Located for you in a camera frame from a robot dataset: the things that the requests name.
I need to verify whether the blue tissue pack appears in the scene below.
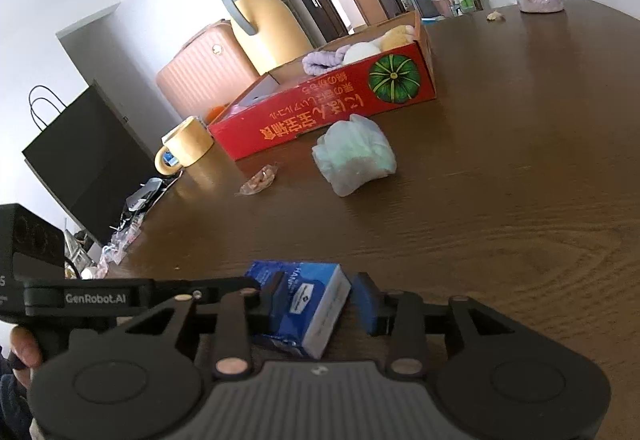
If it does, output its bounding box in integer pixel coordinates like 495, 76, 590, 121
245, 260, 352, 360

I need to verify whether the person's left hand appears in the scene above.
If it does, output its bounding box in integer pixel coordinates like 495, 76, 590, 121
9, 326, 42, 372

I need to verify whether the pile of packets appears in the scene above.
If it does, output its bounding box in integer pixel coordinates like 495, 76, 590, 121
80, 178, 165, 280

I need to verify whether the black paper shopping bag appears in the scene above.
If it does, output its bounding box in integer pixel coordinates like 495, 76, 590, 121
23, 82, 157, 245

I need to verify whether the yellow ceramic mug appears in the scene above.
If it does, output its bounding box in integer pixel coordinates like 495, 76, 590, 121
154, 116, 214, 176

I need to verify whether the clear snack wrapper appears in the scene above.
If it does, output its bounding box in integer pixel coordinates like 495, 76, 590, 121
238, 164, 278, 196

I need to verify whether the orange fruit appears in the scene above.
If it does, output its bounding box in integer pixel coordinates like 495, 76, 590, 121
204, 105, 226, 125

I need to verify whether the pale green mesh pouf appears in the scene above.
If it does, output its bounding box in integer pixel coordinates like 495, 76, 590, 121
311, 114, 397, 197

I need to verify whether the pink ribbed suitcase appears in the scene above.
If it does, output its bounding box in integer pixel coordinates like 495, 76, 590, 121
155, 20, 259, 118

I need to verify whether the red cardboard box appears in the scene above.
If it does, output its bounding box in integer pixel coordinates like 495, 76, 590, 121
208, 12, 436, 160

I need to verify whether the yellow thermos jug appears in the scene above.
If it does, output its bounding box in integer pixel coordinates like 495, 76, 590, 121
221, 0, 314, 75

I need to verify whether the yellow white plush toy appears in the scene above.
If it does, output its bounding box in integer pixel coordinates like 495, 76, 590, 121
376, 25, 416, 52

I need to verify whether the white round sponge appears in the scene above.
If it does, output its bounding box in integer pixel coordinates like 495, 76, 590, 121
343, 41, 381, 66

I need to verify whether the fluffy lilac towel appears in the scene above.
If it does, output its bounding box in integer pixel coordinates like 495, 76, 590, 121
302, 44, 350, 77

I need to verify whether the small shell on table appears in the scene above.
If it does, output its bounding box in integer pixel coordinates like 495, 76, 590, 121
487, 10, 504, 22

